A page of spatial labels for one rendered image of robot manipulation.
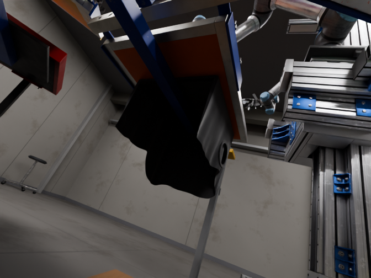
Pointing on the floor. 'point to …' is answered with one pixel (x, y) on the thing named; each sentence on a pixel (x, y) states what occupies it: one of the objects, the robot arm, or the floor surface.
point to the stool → (26, 174)
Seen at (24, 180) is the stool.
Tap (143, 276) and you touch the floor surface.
